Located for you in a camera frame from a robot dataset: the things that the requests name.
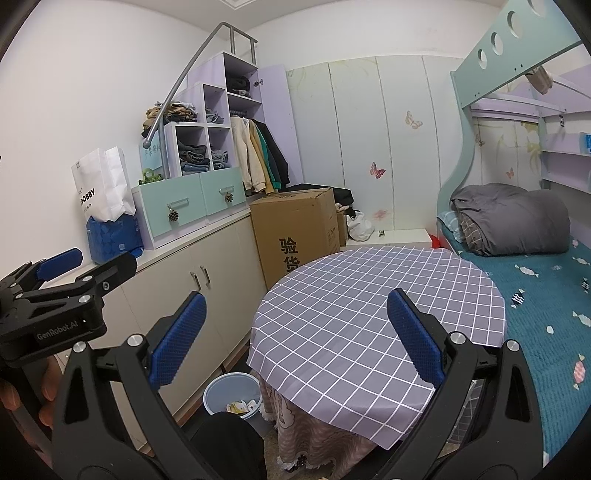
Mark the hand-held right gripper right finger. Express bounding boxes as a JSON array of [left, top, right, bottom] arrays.
[[374, 288, 546, 480]]

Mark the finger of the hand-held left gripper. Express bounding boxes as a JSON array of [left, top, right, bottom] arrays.
[[0, 247, 84, 298], [28, 252, 139, 305]]

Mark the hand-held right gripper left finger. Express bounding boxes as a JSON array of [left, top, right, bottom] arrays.
[[50, 291, 223, 480]]

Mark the blue trash bin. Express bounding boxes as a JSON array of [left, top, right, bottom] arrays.
[[204, 372, 262, 422]]

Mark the yellow white wrapper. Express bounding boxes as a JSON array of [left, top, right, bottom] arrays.
[[226, 400, 260, 419]]

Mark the person's left hand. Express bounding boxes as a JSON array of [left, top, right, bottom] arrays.
[[0, 354, 62, 418]]

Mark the blue plastic-wrapped pack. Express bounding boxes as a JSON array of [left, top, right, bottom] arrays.
[[85, 214, 144, 265]]

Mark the purple grid tablecloth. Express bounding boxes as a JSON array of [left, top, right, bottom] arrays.
[[248, 246, 509, 451]]

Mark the cream low cabinet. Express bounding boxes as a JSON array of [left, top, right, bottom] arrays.
[[41, 213, 269, 418]]

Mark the white paper bag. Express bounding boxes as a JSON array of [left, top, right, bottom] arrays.
[[71, 146, 137, 223]]

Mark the teal drawer unit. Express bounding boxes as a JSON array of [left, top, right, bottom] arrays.
[[131, 165, 247, 250]]

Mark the person's black trouser leg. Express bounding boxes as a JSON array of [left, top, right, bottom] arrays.
[[191, 410, 269, 480]]

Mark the blue checked pillow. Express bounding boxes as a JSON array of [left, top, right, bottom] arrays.
[[437, 210, 465, 243]]

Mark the white plastic bag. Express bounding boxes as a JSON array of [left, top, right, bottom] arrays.
[[346, 213, 375, 243]]

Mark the teal candy print bedsheet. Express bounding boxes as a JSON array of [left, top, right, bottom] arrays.
[[436, 217, 591, 468]]

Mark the stack of folded jeans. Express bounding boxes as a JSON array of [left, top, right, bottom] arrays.
[[177, 143, 210, 175]]

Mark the pink patterned table skirt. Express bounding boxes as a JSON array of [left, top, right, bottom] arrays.
[[257, 373, 419, 480]]

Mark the grey duvet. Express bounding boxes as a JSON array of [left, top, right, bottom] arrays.
[[450, 183, 572, 257]]

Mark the large cardboard box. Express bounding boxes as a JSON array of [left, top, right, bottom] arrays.
[[249, 186, 342, 291]]

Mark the pile of brown clothes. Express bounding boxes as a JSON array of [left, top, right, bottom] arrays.
[[141, 102, 199, 133]]

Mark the cream hanging jacket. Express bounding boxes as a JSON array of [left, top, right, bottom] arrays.
[[230, 117, 260, 193]]

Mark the yellow hanging garment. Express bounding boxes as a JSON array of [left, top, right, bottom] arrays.
[[252, 121, 274, 195]]

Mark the purple cubby shelf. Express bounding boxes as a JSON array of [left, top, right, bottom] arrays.
[[141, 51, 304, 186]]

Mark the green hanging garment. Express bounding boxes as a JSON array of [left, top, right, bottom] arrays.
[[261, 124, 281, 192]]

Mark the black hanging jacket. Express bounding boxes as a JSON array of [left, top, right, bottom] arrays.
[[265, 124, 291, 189]]

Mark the pale green wardrobe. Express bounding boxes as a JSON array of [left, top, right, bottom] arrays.
[[286, 55, 468, 237]]

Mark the grey metal handrail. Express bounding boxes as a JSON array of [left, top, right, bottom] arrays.
[[143, 21, 258, 148]]

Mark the teal bunk bed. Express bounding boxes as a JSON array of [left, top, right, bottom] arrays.
[[436, 0, 591, 259]]

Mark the beige hanging pouch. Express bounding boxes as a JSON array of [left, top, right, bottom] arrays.
[[526, 66, 554, 94]]

